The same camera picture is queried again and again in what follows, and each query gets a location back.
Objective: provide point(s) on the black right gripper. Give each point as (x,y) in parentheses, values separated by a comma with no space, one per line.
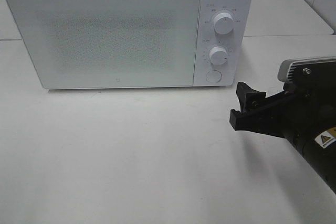
(306,120)

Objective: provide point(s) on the round white door button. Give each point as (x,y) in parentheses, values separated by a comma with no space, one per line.
(214,76)

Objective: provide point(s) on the white timer knob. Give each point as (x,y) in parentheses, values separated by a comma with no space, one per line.
(218,55)

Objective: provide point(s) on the white microwave door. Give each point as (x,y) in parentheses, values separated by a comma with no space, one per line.
(109,43)

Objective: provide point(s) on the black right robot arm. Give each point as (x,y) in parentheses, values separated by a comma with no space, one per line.
(322,163)

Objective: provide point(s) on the white upper power knob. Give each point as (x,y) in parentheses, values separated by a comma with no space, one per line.
(223,22)

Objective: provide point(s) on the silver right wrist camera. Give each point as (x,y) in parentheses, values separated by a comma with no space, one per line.
(317,72)

